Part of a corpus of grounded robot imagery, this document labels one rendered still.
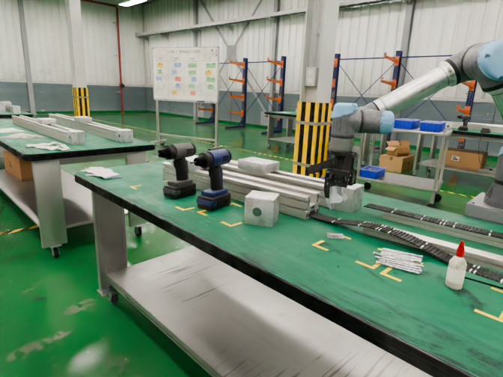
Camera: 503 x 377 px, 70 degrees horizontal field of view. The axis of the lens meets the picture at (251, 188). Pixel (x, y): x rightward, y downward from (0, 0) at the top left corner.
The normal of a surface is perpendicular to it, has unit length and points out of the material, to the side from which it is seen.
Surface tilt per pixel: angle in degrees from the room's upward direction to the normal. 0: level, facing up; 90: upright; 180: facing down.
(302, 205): 90
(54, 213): 90
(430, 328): 0
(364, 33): 90
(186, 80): 90
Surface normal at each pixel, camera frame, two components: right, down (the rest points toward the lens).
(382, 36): -0.71, 0.16
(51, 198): 0.69, 0.22
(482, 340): 0.04, -0.96
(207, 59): -0.43, 0.22
